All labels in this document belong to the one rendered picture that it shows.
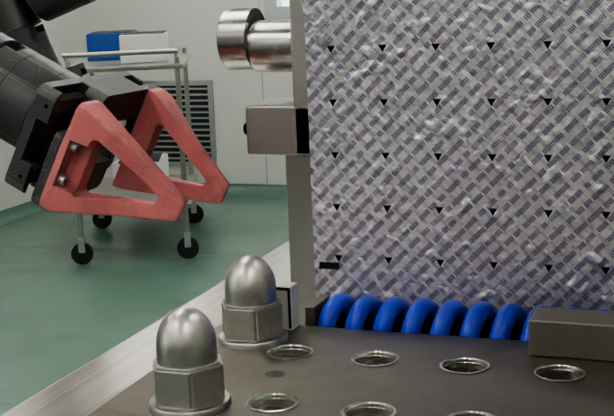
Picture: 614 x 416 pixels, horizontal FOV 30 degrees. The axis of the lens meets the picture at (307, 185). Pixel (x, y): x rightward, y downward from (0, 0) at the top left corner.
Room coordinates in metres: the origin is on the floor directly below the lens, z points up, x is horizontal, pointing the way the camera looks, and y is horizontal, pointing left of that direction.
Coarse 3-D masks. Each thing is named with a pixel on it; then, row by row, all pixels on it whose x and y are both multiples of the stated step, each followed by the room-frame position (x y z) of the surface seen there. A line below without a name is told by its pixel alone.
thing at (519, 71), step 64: (320, 0) 0.63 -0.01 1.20; (384, 0) 0.62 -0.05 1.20; (448, 0) 0.61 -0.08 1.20; (512, 0) 0.60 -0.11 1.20; (576, 0) 0.58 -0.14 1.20; (320, 64) 0.63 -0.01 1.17; (384, 64) 0.62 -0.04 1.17; (448, 64) 0.61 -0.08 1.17; (512, 64) 0.60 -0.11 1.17; (576, 64) 0.58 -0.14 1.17; (320, 128) 0.63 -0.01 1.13; (384, 128) 0.62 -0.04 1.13; (448, 128) 0.61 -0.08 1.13; (512, 128) 0.60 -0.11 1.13; (576, 128) 0.58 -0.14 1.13; (320, 192) 0.63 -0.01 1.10; (384, 192) 0.62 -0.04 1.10; (448, 192) 0.61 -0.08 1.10; (512, 192) 0.60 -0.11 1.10; (576, 192) 0.58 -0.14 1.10; (320, 256) 0.63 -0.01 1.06; (384, 256) 0.62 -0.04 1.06; (448, 256) 0.61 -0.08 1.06; (512, 256) 0.60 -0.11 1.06; (576, 256) 0.58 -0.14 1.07
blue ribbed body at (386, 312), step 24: (336, 312) 0.60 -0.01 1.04; (360, 312) 0.59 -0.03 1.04; (384, 312) 0.59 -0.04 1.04; (408, 312) 0.59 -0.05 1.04; (432, 312) 0.59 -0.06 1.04; (456, 312) 0.58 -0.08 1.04; (480, 312) 0.57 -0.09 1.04; (504, 312) 0.57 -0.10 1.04; (480, 336) 0.58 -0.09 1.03; (504, 336) 0.56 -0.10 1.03; (528, 336) 0.56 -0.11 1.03
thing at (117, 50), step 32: (96, 32) 5.68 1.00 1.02; (128, 32) 5.49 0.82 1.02; (160, 32) 5.31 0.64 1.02; (96, 64) 5.29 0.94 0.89; (128, 64) 5.19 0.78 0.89; (160, 64) 5.09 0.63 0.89; (160, 160) 5.63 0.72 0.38; (96, 192) 5.48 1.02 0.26; (128, 192) 5.45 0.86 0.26; (96, 224) 5.88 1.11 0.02; (192, 256) 5.11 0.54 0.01
